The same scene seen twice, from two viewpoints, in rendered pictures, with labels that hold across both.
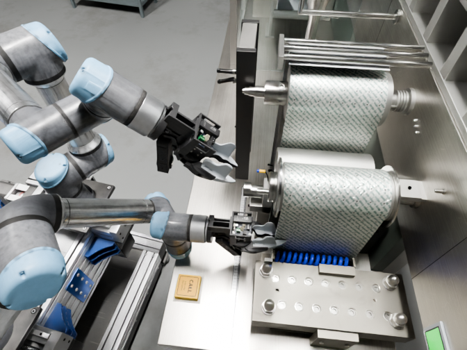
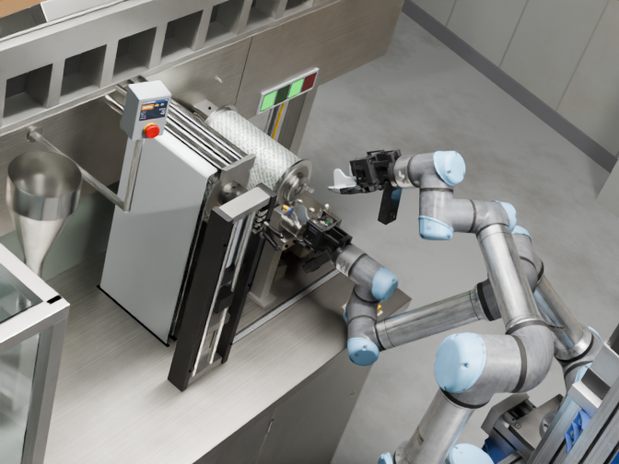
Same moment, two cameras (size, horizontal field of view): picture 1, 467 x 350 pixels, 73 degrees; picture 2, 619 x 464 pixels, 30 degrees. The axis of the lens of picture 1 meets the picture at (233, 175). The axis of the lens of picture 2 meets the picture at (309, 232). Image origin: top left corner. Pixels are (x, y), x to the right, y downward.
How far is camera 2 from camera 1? 2.81 m
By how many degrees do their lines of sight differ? 86
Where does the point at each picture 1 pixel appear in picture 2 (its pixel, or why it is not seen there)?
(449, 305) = (259, 84)
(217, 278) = (328, 298)
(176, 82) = not seen: outside the picture
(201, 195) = (286, 373)
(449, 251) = (241, 78)
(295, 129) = not seen: hidden behind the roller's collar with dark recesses
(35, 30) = (471, 336)
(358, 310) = not seen: hidden behind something
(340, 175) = (256, 135)
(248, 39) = (251, 197)
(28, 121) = (495, 204)
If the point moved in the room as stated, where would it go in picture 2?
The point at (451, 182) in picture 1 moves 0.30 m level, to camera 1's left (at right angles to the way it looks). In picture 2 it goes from (217, 69) to (313, 128)
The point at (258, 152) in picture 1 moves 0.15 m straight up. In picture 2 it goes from (162, 368) to (173, 325)
